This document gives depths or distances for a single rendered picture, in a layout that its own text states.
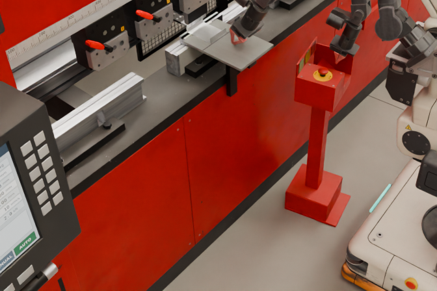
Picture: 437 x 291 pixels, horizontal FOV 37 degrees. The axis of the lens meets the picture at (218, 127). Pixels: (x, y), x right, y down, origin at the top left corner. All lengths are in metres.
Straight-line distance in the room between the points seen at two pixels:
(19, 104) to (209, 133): 1.34
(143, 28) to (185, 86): 0.32
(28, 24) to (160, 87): 0.68
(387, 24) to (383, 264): 1.01
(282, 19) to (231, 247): 1.01
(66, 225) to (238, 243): 1.63
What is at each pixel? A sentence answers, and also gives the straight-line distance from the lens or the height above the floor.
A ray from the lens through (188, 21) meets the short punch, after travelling 2.29.
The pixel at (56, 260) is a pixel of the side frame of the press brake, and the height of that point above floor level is 0.78.
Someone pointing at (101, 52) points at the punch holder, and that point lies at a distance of 1.98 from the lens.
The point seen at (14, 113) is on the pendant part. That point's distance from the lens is 1.15.
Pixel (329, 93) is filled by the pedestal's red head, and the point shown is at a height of 0.75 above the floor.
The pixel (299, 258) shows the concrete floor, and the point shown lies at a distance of 2.86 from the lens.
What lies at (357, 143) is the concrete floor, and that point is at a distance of 3.36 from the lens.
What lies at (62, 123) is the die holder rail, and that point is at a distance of 2.08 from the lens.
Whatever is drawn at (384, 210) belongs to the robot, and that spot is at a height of 0.28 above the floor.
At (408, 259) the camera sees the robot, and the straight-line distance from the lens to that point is 2.58.
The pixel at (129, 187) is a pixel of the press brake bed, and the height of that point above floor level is 0.70.
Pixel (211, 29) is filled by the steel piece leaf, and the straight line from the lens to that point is 2.34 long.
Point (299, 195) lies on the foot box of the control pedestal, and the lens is 2.92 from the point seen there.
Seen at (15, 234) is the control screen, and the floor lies 1.38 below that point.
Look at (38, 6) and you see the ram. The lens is 1.78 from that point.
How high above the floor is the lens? 2.31
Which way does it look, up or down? 43 degrees down
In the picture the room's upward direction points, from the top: 3 degrees counter-clockwise
